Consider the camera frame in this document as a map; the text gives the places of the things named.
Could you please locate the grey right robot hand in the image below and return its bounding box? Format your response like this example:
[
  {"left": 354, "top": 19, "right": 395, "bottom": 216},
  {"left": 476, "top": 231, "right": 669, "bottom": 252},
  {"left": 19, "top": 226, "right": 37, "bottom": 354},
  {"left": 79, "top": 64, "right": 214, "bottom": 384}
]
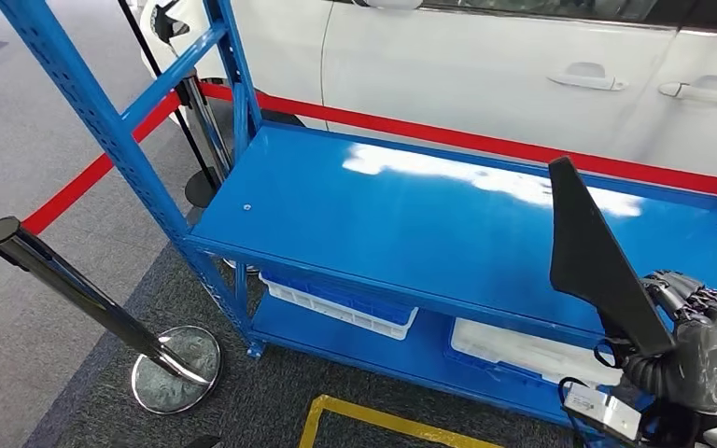
[{"left": 619, "top": 270, "right": 717, "bottom": 416}]

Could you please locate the long black plastic part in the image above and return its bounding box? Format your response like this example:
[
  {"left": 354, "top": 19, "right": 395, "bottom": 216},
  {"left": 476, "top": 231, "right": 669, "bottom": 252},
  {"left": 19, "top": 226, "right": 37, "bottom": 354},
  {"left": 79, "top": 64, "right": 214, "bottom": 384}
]
[{"left": 548, "top": 156, "right": 677, "bottom": 358}]

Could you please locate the blue metal shelf rack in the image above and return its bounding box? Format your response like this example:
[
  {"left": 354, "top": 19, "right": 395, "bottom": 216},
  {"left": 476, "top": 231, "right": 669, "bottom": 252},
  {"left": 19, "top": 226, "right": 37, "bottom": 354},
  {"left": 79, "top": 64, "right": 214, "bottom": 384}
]
[{"left": 0, "top": 0, "right": 717, "bottom": 434}]

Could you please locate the clear plastic storage bin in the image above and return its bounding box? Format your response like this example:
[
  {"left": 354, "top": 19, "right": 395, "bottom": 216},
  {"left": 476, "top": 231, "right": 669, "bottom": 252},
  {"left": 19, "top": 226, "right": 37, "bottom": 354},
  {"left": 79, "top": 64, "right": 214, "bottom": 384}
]
[{"left": 449, "top": 318, "right": 623, "bottom": 387}]

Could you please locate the yellow floor tape square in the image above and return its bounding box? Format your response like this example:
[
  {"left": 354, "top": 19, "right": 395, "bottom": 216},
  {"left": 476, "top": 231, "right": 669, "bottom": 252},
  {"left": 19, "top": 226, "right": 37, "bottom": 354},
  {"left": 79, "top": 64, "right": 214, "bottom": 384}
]
[{"left": 298, "top": 394, "right": 505, "bottom": 448}]

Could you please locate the white plastic crate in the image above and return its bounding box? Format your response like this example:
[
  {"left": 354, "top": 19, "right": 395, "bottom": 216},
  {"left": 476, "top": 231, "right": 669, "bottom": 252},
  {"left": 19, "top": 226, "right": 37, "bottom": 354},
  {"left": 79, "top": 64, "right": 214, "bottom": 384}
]
[{"left": 259, "top": 274, "right": 420, "bottom": 342}]

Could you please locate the red barrier belt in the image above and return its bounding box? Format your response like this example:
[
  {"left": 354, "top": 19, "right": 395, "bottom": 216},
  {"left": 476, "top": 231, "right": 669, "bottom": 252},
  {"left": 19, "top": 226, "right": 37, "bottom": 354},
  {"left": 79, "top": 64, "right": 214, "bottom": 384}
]
[
  {"left": 21, "top": 91, "right": 183, "bottom": 237},
  {"left": 197, "top": 81, "right": 717, "bottom": 198}
]

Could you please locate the white car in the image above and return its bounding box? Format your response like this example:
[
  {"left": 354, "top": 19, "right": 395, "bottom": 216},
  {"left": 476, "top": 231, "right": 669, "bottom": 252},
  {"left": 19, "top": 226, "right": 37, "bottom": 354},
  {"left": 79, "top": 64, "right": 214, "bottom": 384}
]
[{"left": 138, "top": 0, "right": 717, "bottom": 276}]

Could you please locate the white car door handle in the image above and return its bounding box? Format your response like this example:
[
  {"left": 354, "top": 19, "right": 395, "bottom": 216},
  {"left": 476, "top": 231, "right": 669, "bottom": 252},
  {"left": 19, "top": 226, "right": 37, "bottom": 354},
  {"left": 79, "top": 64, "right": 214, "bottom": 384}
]
[
  {"left": 546, "top": 62, "right": 628, "bottom": 92},
  {"left": 658, "top": 75, "right": 717, "bottom": 105}
]

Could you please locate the thin black stanchion post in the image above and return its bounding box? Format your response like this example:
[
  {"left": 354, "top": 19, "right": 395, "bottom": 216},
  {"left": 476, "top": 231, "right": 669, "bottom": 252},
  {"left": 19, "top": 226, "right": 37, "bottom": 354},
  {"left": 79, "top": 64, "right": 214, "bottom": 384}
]
[{"left": 117, "top": 0, "right": 220, "bottom": 210}]

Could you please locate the chrome stanchion post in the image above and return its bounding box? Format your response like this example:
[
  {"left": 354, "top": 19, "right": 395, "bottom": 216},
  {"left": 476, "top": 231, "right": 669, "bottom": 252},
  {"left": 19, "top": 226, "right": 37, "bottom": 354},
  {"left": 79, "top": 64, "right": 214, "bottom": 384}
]
[
  {"left": 176, "top": 67, "right": 260, "bottom": 276},
  {"left": 0, "top": 216, "right": 224, "bottom": 415}
]

